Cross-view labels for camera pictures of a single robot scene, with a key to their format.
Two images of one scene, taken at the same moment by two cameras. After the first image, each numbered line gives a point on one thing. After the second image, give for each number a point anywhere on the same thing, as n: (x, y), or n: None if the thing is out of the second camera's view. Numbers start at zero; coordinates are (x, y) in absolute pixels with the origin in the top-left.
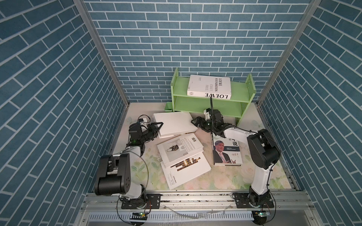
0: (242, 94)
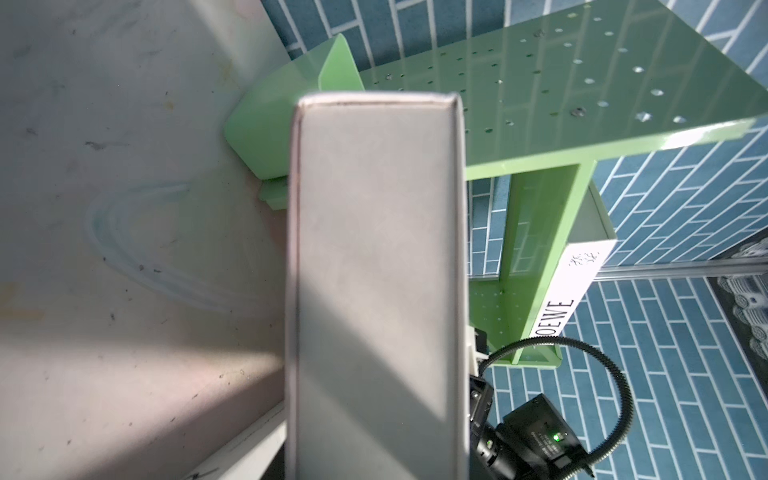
0: (550, 87)
